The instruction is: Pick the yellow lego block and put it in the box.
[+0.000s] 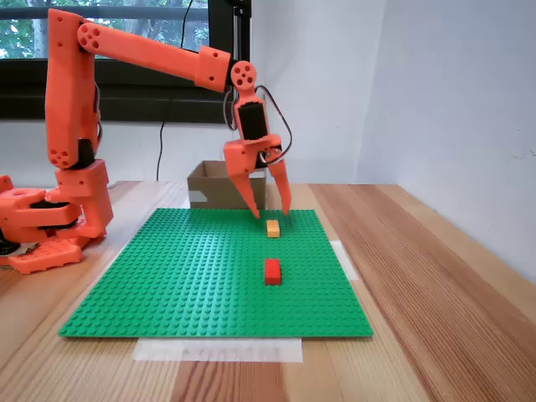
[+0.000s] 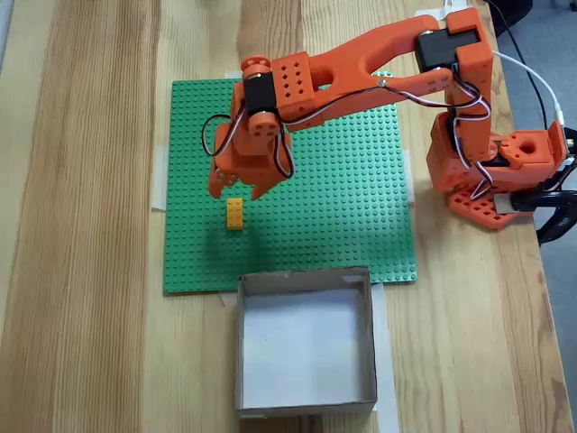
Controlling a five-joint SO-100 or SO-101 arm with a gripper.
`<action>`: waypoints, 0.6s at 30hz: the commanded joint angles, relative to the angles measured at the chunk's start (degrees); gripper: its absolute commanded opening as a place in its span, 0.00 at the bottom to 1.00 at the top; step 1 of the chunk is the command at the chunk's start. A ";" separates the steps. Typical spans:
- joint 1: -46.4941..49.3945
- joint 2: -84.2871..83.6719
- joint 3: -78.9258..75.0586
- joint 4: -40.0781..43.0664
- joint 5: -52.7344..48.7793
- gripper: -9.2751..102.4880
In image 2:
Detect yellow lego block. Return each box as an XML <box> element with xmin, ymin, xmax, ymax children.
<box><xmin>225</xmin><ymin>198</ymin><xmax>244</xmax><ymax>232</ymax></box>

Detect green lego baseplate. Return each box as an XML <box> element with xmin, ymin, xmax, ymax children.
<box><xmin>161</xmin><ymin>69</ymin><xmax>418</xmax><ymax>297</ymax></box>

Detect open cardboard box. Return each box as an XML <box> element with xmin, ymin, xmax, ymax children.
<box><xmin>234</xmin><ymin>266</ymin><xmax>379</xmax><ymax>420</ymax></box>

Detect black table clamp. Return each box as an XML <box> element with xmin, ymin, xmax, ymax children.
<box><xmin>493</xmin><ymin>189</ymin><xmax>577</xmax><ymax>247</ymax></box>

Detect black red white servo cable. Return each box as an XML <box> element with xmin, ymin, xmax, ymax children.
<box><xmin>271</xmin><ymin>129</ymin><xmax>298</xmax><ymax>180</ymax></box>
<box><xmin>200</xmin><ymin>106</ymin><xmax>247</xmax><ymax>159</ymax></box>

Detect black power cable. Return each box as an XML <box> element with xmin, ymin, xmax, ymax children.
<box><xmin>486</xmin><ymin>0</ymin><xmax>559</xmax><ymax>131</ymax></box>

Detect white usb cable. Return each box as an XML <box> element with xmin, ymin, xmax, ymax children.
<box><xmin>493</xmin><ymin>51</ymin><xmax>567</xmax><ymax>132</ymax></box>

